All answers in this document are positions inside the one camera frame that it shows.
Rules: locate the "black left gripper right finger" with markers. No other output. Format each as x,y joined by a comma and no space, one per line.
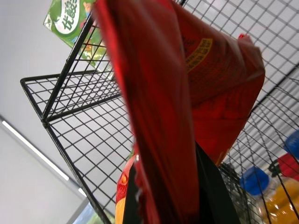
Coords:
215,198

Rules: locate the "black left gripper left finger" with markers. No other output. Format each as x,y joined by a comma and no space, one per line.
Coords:
131,205

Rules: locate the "red foil snack bag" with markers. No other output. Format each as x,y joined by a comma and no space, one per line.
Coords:
158,98

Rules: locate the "red yellow snack bag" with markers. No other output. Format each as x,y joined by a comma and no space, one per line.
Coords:
120,193

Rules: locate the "orange juice bottle blue cap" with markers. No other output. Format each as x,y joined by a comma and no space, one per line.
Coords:
278,203
293,143

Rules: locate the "red bottle cap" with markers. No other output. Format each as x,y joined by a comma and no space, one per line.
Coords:
289,166

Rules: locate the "white ceiling light strip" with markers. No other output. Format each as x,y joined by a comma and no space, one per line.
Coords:
35,150

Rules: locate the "green milk carton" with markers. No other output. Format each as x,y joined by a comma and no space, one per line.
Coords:
63,23

